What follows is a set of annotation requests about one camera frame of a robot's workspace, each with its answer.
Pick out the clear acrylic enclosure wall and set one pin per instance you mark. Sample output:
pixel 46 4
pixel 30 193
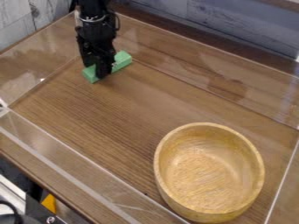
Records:
pixel 82 137

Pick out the yellow warning sticker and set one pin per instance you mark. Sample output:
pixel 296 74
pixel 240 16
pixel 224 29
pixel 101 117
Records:
pixel 49 203

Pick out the clear acrylic corner bracket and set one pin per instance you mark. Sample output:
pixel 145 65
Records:
pixel 77 22

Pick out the brown wooden bowl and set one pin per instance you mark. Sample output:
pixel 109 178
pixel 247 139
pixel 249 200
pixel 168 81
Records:
pixel 209 172

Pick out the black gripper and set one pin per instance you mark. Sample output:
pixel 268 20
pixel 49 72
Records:
pixel 96 32

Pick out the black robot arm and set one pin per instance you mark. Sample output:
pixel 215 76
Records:
pixel 92 8

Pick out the green rectangular block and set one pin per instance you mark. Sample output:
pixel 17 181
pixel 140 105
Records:
pixel 123 60

